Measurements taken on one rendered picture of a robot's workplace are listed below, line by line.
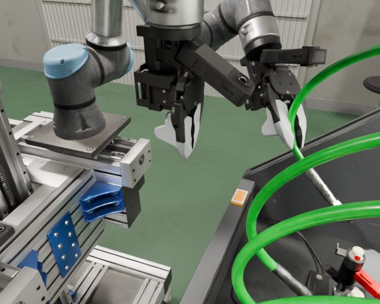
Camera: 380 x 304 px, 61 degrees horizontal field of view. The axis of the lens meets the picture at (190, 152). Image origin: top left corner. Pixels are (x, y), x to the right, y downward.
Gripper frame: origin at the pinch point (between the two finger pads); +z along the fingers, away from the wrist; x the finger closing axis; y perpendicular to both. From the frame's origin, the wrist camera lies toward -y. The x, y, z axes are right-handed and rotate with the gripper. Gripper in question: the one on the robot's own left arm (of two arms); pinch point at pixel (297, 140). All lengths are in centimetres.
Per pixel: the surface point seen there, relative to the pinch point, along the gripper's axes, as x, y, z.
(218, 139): -129, 186, -48
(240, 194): -6.7, 27.0, 7.0
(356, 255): 1.8, -6.3, 19.9
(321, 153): 17.3, -16.5, 5.1
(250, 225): 18.1, -3.3, 11.8
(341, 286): 0.4, -1.1, 25.3
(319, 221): 22.9, -18.3, 11.4
